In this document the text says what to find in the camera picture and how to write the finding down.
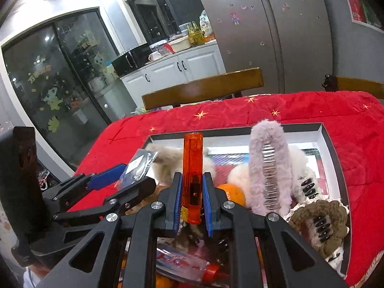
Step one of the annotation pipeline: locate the orange lighter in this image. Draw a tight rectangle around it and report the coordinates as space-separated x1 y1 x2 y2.
183 132 205 225

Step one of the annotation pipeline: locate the silver refrigerator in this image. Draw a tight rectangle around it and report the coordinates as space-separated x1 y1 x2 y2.
189 0 334 96

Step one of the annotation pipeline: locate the white plastic basin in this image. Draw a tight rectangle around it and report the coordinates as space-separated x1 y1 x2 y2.
169 37 193 52

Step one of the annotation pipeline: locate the glass sliding door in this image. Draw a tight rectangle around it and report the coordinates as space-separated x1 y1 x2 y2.
1 9 127 169

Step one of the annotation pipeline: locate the person's left hand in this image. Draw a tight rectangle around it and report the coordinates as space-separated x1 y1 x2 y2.
25 259 60 280

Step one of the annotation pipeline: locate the black microwave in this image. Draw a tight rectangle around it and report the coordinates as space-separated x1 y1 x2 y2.
112 43 154 78

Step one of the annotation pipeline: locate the pink fluffy hair claw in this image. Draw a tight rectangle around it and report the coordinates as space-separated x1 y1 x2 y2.
248 119 294 216

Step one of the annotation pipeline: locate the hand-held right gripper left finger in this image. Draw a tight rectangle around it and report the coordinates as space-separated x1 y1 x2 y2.
36 172 183 288

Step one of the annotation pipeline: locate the brown fuzzy hair claw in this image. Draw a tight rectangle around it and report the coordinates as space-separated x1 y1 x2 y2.
289 199 350 258

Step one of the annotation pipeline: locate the clear packet with black hair tie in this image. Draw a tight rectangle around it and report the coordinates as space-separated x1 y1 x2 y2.
115 148 159 191

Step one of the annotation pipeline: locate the clear plastic bag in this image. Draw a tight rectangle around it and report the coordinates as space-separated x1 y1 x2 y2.
199 10 214 37

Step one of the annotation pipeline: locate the white fluffy hair claw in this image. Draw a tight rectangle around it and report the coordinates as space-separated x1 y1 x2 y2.
227 148 309 208

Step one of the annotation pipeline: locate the wooden chair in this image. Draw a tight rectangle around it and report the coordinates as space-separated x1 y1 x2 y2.
335 76 384 100
142 67 264 110

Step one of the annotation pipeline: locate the black-rimmed white box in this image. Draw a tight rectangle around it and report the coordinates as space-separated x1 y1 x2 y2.
144 122 352 280

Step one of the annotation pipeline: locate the beige fluffy hair claw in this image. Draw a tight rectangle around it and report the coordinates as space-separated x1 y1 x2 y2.
145 144 217 187

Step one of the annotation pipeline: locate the clear packet with red beads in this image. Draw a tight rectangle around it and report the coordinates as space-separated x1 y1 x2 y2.
156 244 211 282

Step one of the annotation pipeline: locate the cream fuzzy black-toothed hair clip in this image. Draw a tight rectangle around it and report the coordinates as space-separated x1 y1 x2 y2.
295 168 324 202

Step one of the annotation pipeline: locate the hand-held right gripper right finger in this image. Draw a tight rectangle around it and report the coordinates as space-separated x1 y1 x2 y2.
202 172 350 288

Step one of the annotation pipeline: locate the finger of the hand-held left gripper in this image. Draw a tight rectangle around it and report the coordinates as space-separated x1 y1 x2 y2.
52 175 157 226
42 163 128 205

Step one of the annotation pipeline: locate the orange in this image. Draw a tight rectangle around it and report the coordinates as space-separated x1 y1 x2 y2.
216 184 246 208
156 272 178 288

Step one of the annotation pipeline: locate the white kitchen cabinet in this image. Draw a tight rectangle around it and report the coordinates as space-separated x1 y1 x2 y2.
120 40 227 118

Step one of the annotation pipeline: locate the red quilted tablecloth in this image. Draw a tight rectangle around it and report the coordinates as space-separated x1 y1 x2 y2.
67 91 384 288

